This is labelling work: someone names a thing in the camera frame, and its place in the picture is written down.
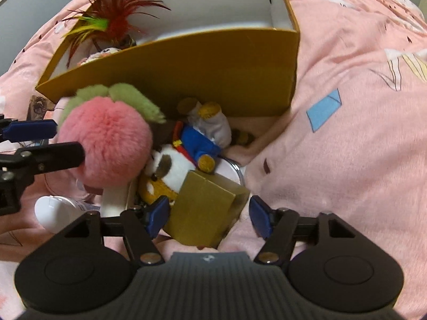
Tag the red and green feather toy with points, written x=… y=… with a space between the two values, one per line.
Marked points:
x=116 y=16

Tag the white lotion tube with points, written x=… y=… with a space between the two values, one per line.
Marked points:
x=56 y=211

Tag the plush bear doll blue outfit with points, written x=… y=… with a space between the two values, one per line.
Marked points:
x=196 y=140

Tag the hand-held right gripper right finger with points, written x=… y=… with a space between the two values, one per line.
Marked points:
x=262 y=220

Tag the small gold cardboard box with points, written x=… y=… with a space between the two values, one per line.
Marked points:
x=200 y=210

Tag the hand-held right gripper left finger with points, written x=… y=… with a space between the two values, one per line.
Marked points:
x=156 y=218

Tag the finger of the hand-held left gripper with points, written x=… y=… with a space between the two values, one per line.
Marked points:
x=56 y=155
x=33 y=130

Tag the brown picture card box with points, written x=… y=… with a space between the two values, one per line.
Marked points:
x=38 y=106

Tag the round metal compact mirror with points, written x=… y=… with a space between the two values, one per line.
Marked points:
x=230 y=171

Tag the yellow cardboard box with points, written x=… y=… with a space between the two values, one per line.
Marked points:
x=216 y=73

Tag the cream crochet flower piece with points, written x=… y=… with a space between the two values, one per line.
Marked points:
x=100 y=55

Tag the pink plush ball green leaves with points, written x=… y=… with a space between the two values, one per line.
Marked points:
x=110 y=140

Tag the brown white yellow plush toy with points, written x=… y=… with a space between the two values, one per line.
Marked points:
x=163 y=176

